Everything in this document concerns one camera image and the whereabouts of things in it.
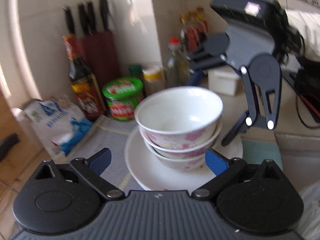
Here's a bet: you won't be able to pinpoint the small white bowl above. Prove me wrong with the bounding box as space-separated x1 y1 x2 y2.
144 141 209 171

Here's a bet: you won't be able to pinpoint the white plate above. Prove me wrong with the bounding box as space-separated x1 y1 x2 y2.
124 125 244 192

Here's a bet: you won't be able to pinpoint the white bowl pink flowers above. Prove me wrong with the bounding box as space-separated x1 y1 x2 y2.
135 87 223 150

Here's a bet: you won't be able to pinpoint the white plastic lidded box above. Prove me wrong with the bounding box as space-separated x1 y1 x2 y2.
207 66 241 96

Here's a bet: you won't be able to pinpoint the grey checked table cloth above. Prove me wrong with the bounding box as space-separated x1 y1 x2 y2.
67 114 284 192

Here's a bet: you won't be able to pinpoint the oil bottle red cap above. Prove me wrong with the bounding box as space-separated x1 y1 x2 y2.
164 37 190 88

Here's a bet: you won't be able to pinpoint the blue white salt bag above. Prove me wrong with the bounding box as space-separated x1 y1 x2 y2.
23 99 93 159

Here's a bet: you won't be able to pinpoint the yellow lid jar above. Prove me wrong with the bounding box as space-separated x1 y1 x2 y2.
142 66 165 96

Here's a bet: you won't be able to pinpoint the green lid sauce jar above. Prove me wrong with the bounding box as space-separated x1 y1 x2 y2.
102 77 144 121

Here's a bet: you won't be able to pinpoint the dark soy sauce bottle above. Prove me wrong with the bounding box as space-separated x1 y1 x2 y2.
63 34 106 122

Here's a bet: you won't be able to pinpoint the red knife block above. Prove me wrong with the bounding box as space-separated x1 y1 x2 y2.
63 0 121 89

